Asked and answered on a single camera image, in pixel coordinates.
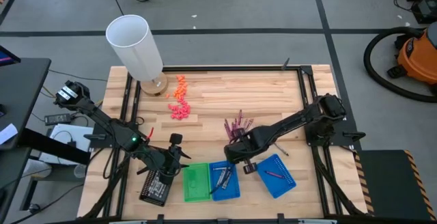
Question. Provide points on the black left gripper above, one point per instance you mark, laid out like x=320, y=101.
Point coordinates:
x=167, y=164

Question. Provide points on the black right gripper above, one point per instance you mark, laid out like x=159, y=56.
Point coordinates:
x=244, y=149

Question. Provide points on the blue slotted plastic basket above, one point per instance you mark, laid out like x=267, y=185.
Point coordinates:
x=235, y=193
x=280, y=186

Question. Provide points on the red crayon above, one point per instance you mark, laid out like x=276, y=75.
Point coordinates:
x=150, y=132

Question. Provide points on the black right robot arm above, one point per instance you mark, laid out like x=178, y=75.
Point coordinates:
x=297, y=119

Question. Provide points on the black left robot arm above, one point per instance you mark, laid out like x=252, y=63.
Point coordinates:
x=99, y=114

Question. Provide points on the green slotted plastic basket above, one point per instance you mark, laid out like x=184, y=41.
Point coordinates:
x=197, y=183

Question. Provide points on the pink foam earplug pile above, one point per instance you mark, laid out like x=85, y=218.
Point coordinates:
x=180, y=111

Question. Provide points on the black slotted plastic basket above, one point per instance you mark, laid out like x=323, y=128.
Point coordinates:
x=145, y=198

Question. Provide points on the orange foam earplug pile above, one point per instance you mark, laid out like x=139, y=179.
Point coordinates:
x=179, y=87

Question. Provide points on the clear plastic cup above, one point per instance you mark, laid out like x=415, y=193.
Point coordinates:
x=80, y=171

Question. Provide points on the black clamp lever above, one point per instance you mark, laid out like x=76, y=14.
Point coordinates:
x=285, y=64

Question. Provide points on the white lamp with wooden base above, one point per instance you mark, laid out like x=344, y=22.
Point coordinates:
x=136, y=46

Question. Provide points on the white flat box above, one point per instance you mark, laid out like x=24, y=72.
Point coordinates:
x=61, y=130

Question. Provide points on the black power adapter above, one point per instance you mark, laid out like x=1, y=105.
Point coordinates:
x=57, y=119

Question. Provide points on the black desk beam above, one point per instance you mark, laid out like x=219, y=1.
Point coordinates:
x=51, y=145

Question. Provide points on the black platform with hazard stripes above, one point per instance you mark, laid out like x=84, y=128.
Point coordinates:
x=392, y=183

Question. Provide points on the orange shop vacuum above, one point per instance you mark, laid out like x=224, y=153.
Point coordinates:
x=418, y=56
x=366, y=60

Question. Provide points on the black desk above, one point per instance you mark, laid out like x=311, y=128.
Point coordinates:
x=24, y=91

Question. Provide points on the white paper sheet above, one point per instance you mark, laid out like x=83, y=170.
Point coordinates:
x=7, y=133

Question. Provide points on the laptop screen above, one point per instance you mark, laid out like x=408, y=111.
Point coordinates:
x=7, y=58

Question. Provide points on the black aluminium table frame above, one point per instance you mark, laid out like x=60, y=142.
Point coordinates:
x=218, y=68

